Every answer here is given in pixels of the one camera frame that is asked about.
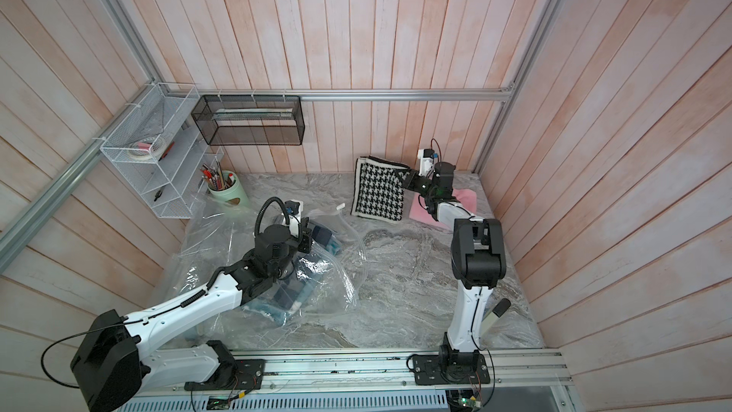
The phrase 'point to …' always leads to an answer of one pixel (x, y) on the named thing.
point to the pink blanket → (419, 213)
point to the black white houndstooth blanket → (378, 188)
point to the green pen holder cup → (233, 194)
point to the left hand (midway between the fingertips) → (307, 222)
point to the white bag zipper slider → (340, 206)
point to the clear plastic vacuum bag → (328, 285)
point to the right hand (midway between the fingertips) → (395, 169)
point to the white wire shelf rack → (175, 183)
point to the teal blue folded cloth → (300, 278)
